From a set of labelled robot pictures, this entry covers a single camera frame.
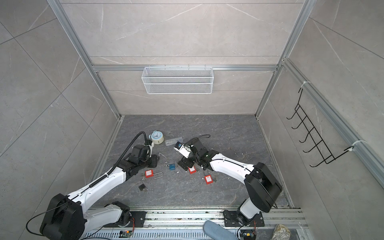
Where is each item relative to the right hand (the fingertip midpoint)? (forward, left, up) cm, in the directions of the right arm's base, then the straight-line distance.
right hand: (183, 154), depth 86 cm
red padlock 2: (-12, -14, -10) cm, 21 cm away
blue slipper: (-37, -17, -8) cm, 42 cm away
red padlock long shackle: (-8, +21, -9) cm, 24 cm away
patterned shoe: (-38, -46, -8) cm, 60 cm away
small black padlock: (-15, +24, -10) cm, 30 cm away
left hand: (0, +16, 0) cm, 16 cm away
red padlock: (-6, -5, -8) cm, 12 cm away
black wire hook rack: (-9, -63, +20) cm, 67 cm away
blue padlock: (-3, +8, -9) cm, 13 cm away
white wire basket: (+46, +4, +19) cm, 50 cm away
